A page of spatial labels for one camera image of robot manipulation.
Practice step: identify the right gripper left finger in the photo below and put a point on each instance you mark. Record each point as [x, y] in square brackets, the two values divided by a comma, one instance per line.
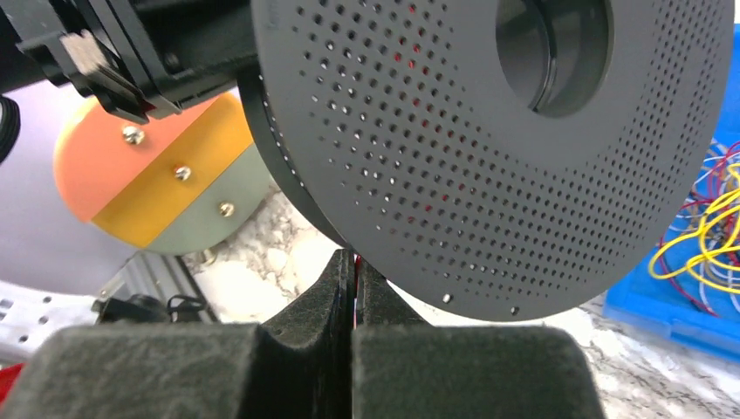
[294, 365]

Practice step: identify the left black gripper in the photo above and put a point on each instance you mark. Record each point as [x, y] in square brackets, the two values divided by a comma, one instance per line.
[141, 60]

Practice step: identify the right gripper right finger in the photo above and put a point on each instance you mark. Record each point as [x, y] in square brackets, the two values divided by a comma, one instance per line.
[404, 367]

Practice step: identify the black cable spool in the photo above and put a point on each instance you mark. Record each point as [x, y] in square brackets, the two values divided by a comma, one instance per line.
[501, 160]

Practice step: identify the blue plastic bin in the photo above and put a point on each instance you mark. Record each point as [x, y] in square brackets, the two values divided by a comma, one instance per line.
[656, 306]

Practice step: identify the cream cylinder with orange lid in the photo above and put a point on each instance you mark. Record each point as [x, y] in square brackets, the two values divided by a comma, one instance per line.
[173, 186]

